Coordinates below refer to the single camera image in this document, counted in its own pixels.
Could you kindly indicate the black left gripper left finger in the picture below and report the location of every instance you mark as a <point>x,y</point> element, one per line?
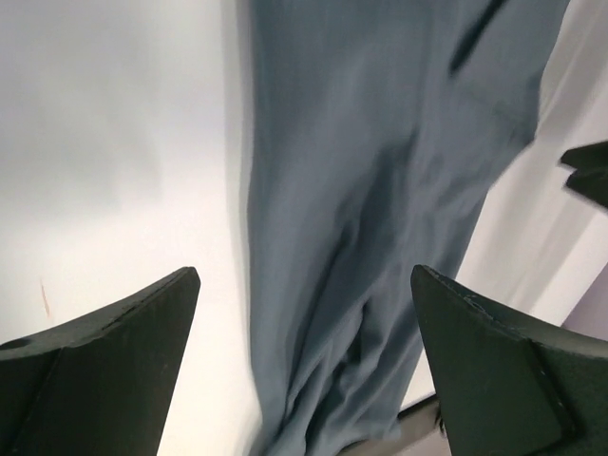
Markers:
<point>102,383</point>

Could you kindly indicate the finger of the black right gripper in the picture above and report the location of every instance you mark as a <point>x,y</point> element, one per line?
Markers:
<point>589,177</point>

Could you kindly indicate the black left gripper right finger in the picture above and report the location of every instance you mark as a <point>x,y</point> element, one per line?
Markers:
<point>507,382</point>

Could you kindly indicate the grey blue t shirt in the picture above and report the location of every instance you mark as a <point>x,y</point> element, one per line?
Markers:
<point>378,129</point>

